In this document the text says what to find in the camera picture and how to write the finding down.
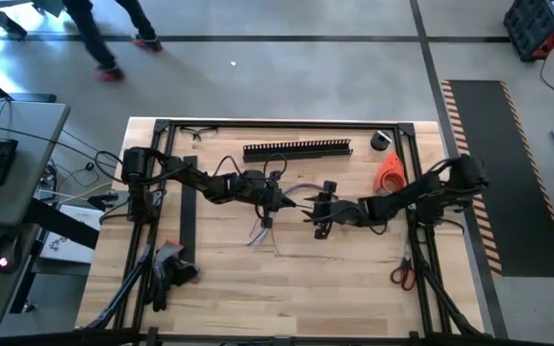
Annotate black clamp device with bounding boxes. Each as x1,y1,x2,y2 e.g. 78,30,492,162
86,190,120,213

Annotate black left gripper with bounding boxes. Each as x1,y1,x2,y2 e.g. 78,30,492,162
242,168,300,230

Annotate person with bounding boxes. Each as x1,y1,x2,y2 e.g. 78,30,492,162
62,0,164,84

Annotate white cardboard box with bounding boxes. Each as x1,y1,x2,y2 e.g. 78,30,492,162
39,204,103,265

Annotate black computer mouse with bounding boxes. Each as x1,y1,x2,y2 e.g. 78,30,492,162
0,232,23,276

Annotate orange tape dispenser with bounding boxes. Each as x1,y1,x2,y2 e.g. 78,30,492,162
371,152,409,194

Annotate black tape roll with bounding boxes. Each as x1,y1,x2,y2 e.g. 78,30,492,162
369,130,394,152

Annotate black duct cover strip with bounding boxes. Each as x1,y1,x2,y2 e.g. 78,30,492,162
179,155,199,264

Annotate black aluminium table frame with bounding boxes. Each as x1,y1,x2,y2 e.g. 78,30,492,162
77,117,488,346

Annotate white cable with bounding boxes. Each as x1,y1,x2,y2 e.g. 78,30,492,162
250,185,317,247

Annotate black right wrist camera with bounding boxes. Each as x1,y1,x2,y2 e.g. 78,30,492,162
321,180,340,204

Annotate grey side desk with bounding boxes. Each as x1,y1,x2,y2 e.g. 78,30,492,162
0,98,72,340

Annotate red-handled scissors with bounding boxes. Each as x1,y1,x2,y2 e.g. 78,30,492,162
390,243,418,292

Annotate black slotted cable duct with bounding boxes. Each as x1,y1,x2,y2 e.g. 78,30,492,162
241,138,355,164

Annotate black red tool box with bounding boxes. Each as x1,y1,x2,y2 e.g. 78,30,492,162
502,0,554,63

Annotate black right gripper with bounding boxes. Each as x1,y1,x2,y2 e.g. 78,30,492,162
301,193,369,240

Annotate black striped floor mat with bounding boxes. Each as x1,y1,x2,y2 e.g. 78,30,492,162
440,79,554,279

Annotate clear safety glasses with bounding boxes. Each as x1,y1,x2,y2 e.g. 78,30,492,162
179,125,219,142

